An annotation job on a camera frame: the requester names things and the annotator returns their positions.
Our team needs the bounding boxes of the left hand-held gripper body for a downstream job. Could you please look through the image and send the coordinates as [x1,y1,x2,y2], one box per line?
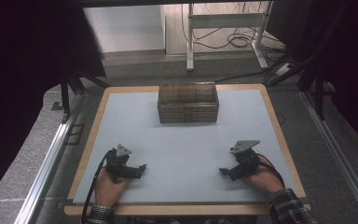
[105,143,133,184]

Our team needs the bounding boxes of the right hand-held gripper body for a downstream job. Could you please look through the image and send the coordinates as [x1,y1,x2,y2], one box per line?
[229,139,261,178]

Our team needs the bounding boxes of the person's right hand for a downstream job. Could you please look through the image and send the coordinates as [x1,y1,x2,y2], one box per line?
[243,155,285,195]

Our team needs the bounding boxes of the person's left hand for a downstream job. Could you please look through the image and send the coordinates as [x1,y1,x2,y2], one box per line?
[94,169,131,208]

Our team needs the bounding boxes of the grey table mat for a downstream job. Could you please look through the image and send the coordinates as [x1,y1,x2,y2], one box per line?
[72,89,295,205]

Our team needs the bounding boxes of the transparent brown drawer organizer box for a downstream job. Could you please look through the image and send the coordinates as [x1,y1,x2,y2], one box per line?
[157,81,220,124]

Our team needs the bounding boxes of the black tripod stand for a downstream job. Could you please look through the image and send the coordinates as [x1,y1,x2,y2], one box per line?
[263,36,337,122]
[58,60,110,123]

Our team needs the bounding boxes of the dark curtain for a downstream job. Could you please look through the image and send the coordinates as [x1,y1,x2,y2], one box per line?
[267,0,358,147]
[0,0,107,206]

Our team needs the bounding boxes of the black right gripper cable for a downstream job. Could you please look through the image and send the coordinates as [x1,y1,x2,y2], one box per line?
[255,153,286,189]

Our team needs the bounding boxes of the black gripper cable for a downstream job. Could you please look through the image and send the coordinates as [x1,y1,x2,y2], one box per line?
[80,149,115,224]
[255,153,286,189]

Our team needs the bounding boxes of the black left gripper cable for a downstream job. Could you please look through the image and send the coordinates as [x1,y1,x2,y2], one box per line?
[80,149,115,224]

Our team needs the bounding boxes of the aluminium rail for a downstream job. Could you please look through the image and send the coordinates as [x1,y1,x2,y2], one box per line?
[13,92,87,224]
[300,90,358,224]

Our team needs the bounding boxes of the tangled black floor cables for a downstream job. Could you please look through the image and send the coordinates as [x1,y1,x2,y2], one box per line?
[181,0,287,54]

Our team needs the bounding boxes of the white metal desk frame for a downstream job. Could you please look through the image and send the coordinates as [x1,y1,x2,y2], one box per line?
[186,0,275,73]

